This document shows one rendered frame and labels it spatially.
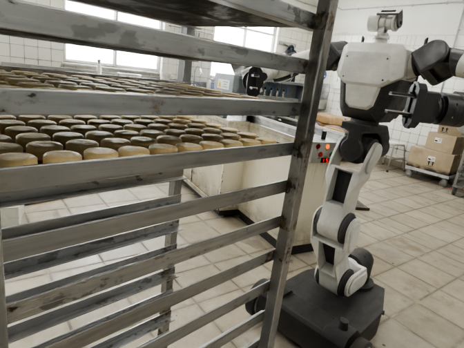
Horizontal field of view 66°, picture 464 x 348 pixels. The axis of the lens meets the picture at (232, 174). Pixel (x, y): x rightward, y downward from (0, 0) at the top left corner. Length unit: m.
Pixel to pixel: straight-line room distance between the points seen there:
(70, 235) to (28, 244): 0.05
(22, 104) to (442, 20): 6.34
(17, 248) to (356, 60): 1.34
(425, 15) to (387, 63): 5.21
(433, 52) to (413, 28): 5.23
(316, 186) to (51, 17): 2.18
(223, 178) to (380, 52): 1.73
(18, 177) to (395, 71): 1.30
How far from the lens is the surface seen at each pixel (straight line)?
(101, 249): 1.09
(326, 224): 1.62
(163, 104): 0.55
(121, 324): 0.67
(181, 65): 1.11
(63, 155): 0.55
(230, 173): 2.89
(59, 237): 0.53
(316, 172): 2.45
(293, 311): 1.77
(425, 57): 1.51
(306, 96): 0.80
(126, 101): 0.52
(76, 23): 0.49
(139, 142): 0.66
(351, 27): 7.37
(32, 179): 0.49
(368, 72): 1.52
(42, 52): 5.31
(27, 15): 0.47
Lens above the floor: 1.20
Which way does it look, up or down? 16 degrees down
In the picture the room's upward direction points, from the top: 7 degrees clockwise
